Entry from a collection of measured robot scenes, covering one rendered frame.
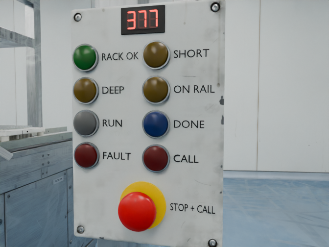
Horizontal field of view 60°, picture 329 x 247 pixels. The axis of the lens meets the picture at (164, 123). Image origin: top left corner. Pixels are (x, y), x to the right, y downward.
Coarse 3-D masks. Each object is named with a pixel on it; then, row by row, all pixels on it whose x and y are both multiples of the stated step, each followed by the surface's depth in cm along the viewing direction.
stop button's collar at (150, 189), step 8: (136, 184) 31; (144, 184) 30; (152, 184) 30; (128, 192) 31; (144, 192) 30; (152, 192) 30; (160, 192) 30; (160, 200) 30; (160, 208) 30; (192, 208) 30; (208, 208) 29; (160, 216) 30; (152, 224) 30
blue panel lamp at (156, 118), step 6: (150, 114) 30; (156, 114) 29; (162, 114) 29; (144, 120) 30; (150, 120) 29; (156, 120) 29; (162, 120) 29; (144, 126) 30; (150, 126) 30; (156, 126) 29; (162, 126) 29; (150, 132) 30; (156, 132) 29; (162, 132) 29
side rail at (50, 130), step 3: (63, 126) 192; (66, 126) 194; (45, 129) 171; (48, 129) 174; (51, 129) 177; (54, 129) 180; (57, 129) 183; (60, 129) 187; (63, 129) 190; (66, 129) 194; (45, 132) 171; (48, 132) 174; (51, 132) 177; (54, 132) 180; (33, 135) 161
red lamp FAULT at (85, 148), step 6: (84, 144) 32; (78, 150) 31; (84, 150) 31; (90, 150) 31; (78, 156) 31; (84, 156) 31; (90, 156) 31; (96, 156) 31; (78, 162) 32; (84, 162) 31; (90, 162) 31
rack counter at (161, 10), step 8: (128, 8) 30; (136, 8) 30; (144, 8) 30; (152, 8) 29; (160, 8) 29; (160, 16) 29; (160, 24) 29; (128, 32) 30; (136, 32) 30; (144, 32) 30; (152, 32) 30; (160, 32) 29
